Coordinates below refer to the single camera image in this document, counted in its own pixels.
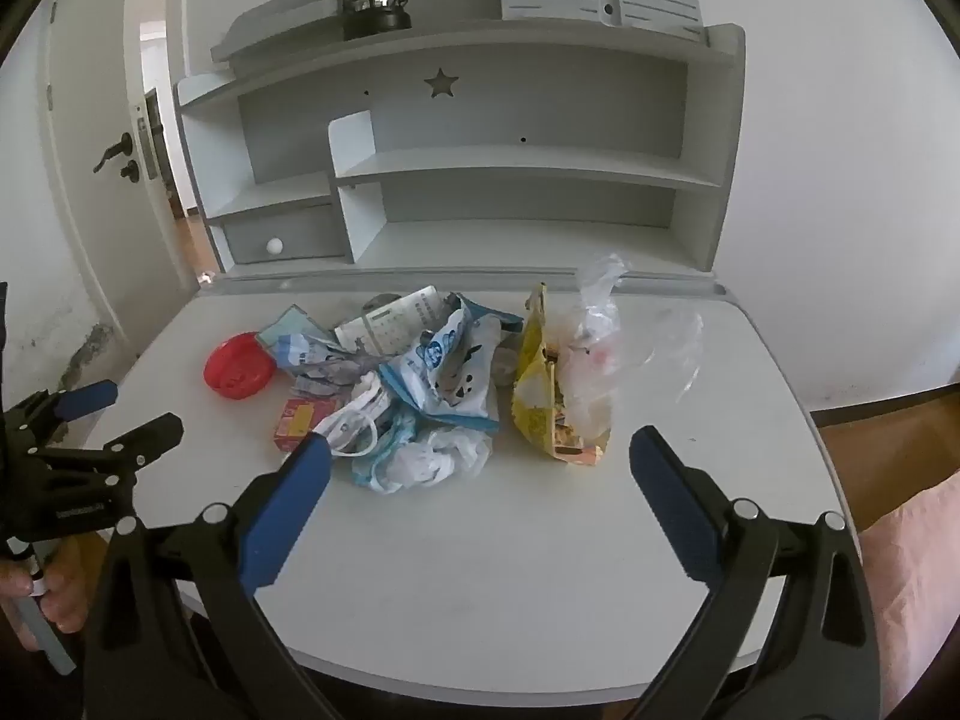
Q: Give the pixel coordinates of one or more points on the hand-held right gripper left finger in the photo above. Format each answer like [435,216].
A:
[289,514]

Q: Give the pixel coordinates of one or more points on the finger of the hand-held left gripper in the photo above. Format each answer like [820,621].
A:
[86,399]
[146,439]

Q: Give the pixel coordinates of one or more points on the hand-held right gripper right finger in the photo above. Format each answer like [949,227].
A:
[671,502]

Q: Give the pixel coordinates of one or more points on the white paper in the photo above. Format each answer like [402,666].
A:
[442,457]

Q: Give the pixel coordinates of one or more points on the clear plastic bottle blue cap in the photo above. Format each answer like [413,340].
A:
[289,337]

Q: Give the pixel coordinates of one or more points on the person's left hand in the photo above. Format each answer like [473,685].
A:
[69,592]

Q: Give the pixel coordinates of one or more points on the yellow tube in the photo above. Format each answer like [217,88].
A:
[300,424]

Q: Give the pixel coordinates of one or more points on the light blue plastic wrapper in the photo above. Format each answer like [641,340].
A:
[369,465]

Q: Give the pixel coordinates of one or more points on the white plastic wrapper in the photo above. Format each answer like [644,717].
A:
[352,420]

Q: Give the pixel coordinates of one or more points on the red plastic lid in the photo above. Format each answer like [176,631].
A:
[238,366]

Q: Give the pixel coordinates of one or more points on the grey crumpled wrapper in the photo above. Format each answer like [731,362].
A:
[334,373]

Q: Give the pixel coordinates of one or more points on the clear plastic bag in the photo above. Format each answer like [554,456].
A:
[600,360]

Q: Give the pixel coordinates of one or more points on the yellow snack bag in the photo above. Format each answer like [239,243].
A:
[536,382]

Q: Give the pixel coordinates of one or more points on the blue white snack bag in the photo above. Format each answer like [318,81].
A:
[442,367]

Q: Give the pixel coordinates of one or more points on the white green printed carton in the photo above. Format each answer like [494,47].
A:
[397,319]

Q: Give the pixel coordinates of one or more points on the white drawer knob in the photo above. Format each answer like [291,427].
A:
[274,246]

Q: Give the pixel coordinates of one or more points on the grey drawer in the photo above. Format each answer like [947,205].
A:
[307,229]

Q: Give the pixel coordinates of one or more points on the white door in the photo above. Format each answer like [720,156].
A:
[90,90]

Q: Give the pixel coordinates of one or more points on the grey desk hutch shelf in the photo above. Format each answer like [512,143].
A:
[525,112]

